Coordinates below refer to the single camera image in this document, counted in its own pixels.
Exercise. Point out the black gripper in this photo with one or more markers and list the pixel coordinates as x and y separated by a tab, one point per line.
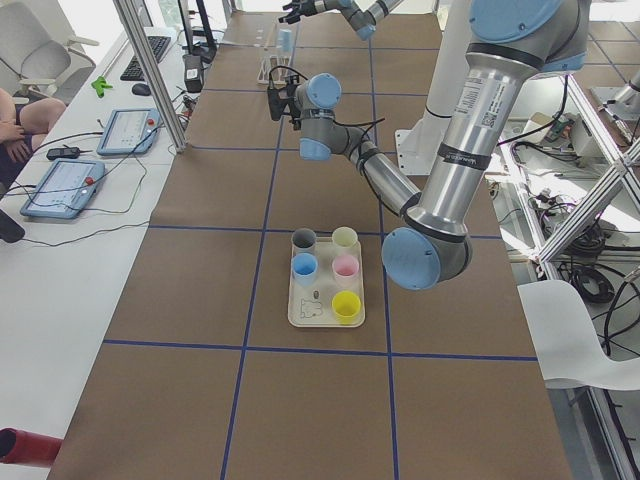
296	112
308	7

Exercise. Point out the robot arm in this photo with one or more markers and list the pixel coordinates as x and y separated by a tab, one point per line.
489	50
363	22

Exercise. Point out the grey plastic cup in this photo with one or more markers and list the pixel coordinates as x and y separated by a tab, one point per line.
303	240

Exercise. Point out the pale green plastic cup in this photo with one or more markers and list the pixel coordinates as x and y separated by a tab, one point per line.
344	238

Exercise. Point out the pink plastic cup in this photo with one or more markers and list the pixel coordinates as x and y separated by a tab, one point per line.
346	269

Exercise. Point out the yellow plastic cup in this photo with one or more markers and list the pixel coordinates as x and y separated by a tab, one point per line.
346	307

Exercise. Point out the black power adapter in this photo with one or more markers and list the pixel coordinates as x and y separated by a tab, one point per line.
193	73

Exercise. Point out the black computer mouse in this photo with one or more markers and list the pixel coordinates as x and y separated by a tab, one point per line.
140	89

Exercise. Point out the far blue teach pendant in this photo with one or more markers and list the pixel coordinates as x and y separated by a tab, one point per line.
129	131

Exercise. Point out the blue teach pendant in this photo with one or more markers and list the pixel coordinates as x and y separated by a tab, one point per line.
65	190
129	131

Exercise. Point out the cream plastic tray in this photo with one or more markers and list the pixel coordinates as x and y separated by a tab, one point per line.
310	306

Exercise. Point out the green plastic clamp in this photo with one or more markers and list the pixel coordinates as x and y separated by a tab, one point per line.
100	86

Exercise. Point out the black handheld controller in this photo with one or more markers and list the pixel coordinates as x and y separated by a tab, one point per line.
63	153

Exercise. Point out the near blue teach pendant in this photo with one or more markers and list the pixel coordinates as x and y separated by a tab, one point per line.
65	190

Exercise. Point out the white office chair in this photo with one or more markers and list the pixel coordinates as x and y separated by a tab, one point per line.
45	67

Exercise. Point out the seated person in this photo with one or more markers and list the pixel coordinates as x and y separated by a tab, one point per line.
23	129

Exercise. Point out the white plastic chair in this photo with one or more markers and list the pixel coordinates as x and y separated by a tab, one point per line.
565	341

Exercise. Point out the red cylinder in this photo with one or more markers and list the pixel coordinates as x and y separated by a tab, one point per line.
28	449

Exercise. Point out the white wire cup rack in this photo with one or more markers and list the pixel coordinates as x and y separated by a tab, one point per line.
272	63

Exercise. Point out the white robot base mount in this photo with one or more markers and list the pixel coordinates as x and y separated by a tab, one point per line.
415	152

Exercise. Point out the aluminium frame post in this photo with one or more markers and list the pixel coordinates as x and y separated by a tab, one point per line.
136	34

